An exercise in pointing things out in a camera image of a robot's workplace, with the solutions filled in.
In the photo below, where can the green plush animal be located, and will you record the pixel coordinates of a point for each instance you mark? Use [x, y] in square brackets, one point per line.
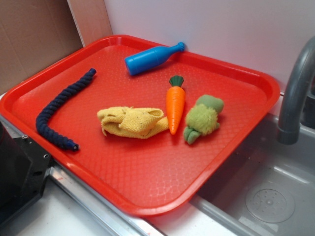
[202, 119]

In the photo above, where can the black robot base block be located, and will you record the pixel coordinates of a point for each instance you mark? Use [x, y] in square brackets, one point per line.
[24, 168]

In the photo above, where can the red plastic tray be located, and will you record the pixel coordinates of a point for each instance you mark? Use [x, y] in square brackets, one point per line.
[140, 177]

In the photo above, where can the yellow cloth towel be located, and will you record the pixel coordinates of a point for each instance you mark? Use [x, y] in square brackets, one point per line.
[130, 122]

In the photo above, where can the orange plastic toy carrot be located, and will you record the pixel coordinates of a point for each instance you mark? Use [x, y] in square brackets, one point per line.
[175, 102]

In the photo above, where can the blue plastic toy bottle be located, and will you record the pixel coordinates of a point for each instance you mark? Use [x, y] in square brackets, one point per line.
[151, 58]

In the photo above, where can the grey plastic sink basin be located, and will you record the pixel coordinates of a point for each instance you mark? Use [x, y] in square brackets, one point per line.
[263, 189]

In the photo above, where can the grey faucet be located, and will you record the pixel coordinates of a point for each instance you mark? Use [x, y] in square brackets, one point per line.
[298, 105]

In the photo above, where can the brown cardboard panel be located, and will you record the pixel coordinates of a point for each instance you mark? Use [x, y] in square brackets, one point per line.
[34, 34]

